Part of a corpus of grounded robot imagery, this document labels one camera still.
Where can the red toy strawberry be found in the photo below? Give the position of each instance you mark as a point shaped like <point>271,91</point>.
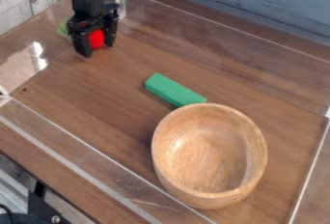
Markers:
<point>96,36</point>

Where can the clear acrylic wall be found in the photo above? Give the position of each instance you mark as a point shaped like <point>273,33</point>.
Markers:
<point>311,209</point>
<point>275,68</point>
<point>93,182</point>

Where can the clear acrylic right wall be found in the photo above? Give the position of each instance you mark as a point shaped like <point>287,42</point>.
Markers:
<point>311,209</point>

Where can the black clamp with cable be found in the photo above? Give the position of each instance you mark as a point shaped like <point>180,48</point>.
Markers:
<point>36,212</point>

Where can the wooden bowl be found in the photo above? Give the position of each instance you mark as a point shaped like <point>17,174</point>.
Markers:
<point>209,155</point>

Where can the clear acrylic front wall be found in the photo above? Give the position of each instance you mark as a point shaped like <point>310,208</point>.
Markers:
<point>93,182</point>

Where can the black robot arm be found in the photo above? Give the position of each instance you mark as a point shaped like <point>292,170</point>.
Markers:
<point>92,26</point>

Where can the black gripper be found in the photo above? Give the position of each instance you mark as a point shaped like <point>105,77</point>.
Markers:
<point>92,15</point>

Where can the clear acrylic back wall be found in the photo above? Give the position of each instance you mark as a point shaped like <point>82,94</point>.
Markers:
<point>275,68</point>

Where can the green rectangular block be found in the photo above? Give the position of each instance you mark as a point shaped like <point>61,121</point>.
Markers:
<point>172,92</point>

